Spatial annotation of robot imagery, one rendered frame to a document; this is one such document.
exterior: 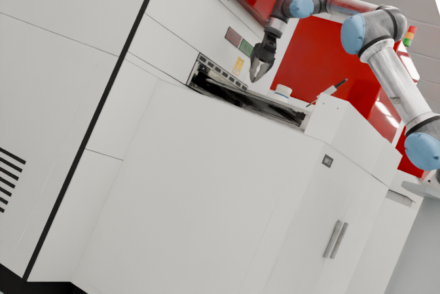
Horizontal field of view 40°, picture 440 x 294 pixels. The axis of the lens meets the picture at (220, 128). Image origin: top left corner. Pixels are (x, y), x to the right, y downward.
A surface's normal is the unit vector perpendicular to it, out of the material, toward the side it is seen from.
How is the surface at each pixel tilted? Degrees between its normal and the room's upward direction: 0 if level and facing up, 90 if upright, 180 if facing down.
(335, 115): 90
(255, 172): 90
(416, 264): 90
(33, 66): 90
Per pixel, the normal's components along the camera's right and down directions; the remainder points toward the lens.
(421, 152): -0.83, 0.36
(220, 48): 0.81, 0.33
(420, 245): -0.63, -0.29
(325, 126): -0.43, -0.22
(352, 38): -0.94, 0.14
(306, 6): 0.42, 0.15
